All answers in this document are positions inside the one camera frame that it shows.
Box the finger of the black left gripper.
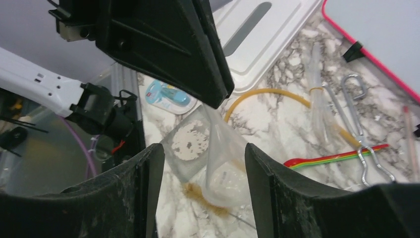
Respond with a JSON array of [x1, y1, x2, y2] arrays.
[[96, 0, 226, 109], [192, 0, 234, 99]]

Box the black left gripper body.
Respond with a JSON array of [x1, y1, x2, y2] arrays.
[[48, 0, 100, 42]]

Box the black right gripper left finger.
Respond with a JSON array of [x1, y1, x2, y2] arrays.
[[0, 143, 165, 238]]

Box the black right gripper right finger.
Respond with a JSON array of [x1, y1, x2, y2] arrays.
[[245, 143, 420, 238]]

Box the metal crucible tongs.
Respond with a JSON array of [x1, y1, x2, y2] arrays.
[[322, 74, 396, 187]]

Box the bundle of clear pipettes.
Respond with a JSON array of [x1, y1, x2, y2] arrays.
[[303, 42, 338, 145]]

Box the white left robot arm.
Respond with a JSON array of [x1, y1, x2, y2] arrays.
[[0, 0, 235, 140]]

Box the white plastic container lid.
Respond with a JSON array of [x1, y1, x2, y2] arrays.
[[210, 0, 322, 94]]

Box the blue item blister pack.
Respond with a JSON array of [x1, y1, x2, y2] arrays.
[[145, 79, 197, 115]]

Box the small clear zip bag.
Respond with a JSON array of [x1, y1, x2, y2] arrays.
[[202, 105, 251, 207]]

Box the bag of filter paper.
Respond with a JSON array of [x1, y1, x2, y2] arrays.
[[160, 105, 210, 183]]

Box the yellow rubber tubing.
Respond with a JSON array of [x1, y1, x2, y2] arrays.
[[224, 88, 362, 148]]

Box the pink framed whiteboard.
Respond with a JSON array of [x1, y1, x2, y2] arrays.
[[321, 0, 420, 101]]

